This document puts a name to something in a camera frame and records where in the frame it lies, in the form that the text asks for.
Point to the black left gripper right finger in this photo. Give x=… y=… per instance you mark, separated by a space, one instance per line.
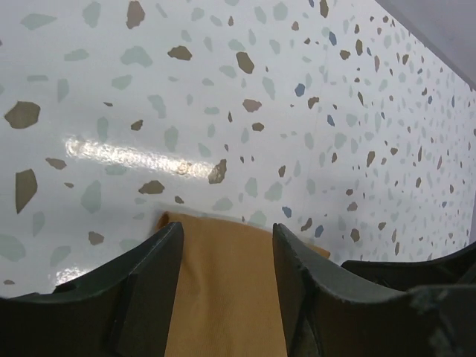
x=327 y=310

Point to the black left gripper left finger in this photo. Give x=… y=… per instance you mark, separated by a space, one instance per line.
x=122 y=308

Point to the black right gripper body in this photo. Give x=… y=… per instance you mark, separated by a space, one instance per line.
x=454 y=269

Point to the tan tank top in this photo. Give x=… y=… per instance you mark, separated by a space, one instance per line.
x=226 y=301

